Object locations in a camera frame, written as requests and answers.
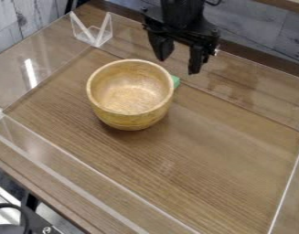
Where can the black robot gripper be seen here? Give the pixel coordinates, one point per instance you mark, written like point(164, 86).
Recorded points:
point(181, 23)

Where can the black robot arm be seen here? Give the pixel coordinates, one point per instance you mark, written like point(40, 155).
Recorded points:
point(179, 21)

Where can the green stick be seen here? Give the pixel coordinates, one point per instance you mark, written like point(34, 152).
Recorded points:
point(177, 81)

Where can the wooden bowl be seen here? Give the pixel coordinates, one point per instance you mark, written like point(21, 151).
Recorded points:
point(130, 93)

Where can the black metal base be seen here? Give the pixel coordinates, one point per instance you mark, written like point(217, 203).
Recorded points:
point(40, 225)

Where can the clear acrylic corner bracket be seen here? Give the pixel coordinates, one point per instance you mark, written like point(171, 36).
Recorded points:
point(93, 35)

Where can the clear acrylic enclosure wall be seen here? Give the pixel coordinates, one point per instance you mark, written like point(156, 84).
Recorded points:
point(101, 205)

